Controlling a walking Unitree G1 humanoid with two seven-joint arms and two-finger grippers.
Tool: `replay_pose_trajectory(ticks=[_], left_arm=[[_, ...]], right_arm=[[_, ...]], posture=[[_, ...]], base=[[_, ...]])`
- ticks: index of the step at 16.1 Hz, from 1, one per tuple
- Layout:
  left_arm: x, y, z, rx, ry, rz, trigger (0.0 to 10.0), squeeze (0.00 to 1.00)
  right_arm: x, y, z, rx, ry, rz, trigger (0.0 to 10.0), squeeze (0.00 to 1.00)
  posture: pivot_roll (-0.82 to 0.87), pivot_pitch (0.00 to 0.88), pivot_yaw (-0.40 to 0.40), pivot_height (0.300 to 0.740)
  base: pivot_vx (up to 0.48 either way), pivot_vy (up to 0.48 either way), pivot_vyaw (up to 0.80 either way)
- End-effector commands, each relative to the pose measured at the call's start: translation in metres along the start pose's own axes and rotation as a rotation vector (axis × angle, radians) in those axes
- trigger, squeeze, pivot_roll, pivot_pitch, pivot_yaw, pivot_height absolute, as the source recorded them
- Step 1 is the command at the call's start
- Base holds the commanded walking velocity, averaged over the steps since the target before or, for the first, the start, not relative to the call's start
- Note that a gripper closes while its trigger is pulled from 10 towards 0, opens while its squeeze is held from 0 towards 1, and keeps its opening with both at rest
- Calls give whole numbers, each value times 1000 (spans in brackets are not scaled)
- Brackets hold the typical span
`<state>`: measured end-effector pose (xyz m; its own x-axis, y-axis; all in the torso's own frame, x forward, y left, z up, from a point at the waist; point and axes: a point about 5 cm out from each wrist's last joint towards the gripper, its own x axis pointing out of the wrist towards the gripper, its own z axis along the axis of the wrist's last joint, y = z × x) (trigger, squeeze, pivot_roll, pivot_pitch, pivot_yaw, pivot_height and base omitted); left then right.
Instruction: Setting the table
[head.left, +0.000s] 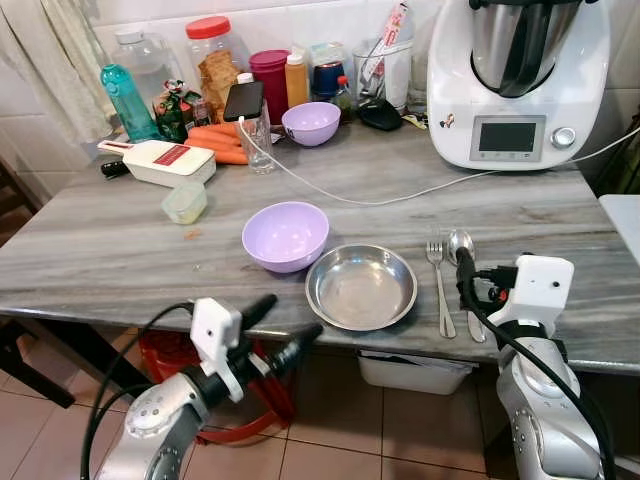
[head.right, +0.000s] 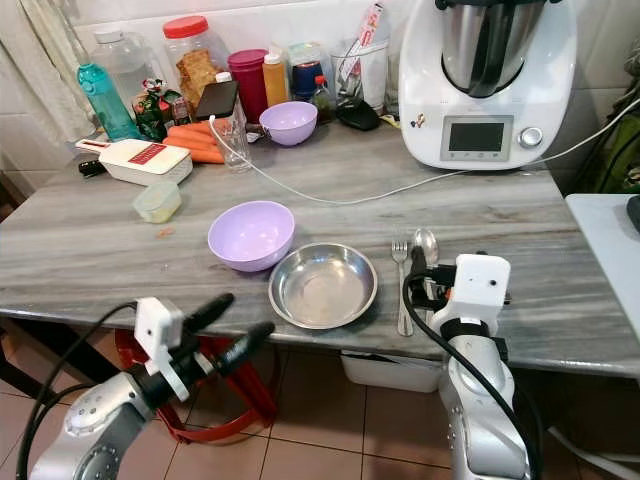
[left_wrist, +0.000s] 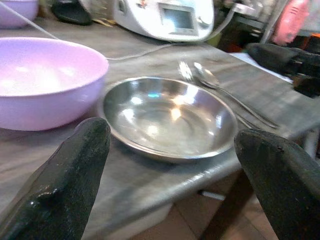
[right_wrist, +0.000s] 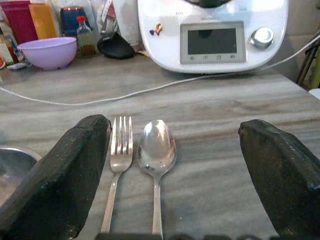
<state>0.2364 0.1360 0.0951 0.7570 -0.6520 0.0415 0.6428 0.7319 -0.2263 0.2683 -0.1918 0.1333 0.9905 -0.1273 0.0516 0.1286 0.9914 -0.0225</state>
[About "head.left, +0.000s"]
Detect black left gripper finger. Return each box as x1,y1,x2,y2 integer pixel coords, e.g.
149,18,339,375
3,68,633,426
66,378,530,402
271,324,325,375
240,294,279,332

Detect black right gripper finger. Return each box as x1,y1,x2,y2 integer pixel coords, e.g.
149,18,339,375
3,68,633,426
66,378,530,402
455,247,478,307

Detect steel fork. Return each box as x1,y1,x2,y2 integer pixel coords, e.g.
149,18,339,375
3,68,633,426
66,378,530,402
426,238,458,340

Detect steel spoon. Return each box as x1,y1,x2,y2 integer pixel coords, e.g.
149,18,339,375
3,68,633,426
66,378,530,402
446,229,487,344

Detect red plastic stool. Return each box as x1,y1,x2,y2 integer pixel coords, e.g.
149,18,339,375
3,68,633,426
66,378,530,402
137,329,299,447

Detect large purple bowl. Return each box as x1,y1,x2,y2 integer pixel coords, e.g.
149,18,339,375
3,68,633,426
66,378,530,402
241,201,331,275

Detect round steel plate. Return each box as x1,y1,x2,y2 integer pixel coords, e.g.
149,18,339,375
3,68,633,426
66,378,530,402
305,244,419,333

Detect white plastic bin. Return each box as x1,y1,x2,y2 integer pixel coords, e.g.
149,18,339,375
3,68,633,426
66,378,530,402
356,349,474,397

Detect small pale green container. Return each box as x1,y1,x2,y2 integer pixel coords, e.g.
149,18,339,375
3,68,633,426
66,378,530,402
161,181,209,226

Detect white side table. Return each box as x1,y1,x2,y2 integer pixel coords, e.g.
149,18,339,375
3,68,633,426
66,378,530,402
597,193,640,263

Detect clear drinking glass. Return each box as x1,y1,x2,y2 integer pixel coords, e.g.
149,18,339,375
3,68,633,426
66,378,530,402
239,100,277,175

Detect white kitchen cooking machine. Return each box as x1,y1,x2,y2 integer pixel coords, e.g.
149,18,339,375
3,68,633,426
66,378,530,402
426,0,613,172

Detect green bag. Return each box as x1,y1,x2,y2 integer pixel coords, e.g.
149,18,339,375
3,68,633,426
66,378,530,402
600,128,640,197

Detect black rounded object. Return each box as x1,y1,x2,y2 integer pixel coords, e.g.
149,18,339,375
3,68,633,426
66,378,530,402
357,99,405,133

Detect orange carrots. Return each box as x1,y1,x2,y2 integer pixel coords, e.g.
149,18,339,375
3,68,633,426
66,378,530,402
184,121,250,167

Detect white slicer box red label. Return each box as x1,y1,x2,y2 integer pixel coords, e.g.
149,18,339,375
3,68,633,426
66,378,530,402
96,138,218,190

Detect small purple bowl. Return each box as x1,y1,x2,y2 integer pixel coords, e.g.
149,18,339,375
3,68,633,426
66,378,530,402
281,101,343,148

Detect black smartphone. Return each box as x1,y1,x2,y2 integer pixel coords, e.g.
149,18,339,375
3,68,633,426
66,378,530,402
222,80,266,124

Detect small red cap bottle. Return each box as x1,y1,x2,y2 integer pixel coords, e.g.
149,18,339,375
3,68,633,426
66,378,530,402
332,75,354,124

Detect dark wooden table leg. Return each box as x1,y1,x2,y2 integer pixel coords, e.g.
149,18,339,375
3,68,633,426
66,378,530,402
0,318,77,410

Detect green snack packet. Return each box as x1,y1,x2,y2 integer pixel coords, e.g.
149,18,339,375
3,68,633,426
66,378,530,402
152,79,207,144

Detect clear jar with utensils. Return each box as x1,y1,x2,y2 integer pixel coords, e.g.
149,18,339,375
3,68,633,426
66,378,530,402
351,2,415,112

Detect magenta plastic tumbler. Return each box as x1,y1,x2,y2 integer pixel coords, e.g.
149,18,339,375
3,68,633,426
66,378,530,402
248,49,292,127

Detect orange sauce bottle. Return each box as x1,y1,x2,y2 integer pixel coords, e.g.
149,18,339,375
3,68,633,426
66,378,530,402
283,46,312,110

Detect blue lidded container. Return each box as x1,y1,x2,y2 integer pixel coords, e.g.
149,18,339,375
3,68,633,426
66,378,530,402
307,41,352,102

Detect teal plastic bottle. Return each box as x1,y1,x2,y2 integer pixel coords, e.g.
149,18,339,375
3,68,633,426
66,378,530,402
99,63,162,144

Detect red lid snack jar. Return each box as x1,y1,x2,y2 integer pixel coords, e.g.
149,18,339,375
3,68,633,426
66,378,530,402
184,15,247,127

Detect clear plastic water bottle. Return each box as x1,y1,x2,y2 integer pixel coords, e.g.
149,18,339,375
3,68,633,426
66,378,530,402
111,29,182,111

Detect beige curtain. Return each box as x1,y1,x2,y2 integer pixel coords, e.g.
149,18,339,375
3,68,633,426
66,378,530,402
0,0,118,147

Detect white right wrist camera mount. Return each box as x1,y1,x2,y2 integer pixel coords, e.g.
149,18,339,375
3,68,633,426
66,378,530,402
487,254,577,337

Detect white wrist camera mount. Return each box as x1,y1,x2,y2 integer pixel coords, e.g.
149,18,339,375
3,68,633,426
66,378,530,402
487,254,577,337
189,297,246,403

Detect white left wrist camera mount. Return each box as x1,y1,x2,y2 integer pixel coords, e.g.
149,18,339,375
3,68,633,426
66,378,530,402
189,297,246,403

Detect white charging cable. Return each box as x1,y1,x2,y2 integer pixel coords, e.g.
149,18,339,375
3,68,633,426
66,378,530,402
236,119,640,207

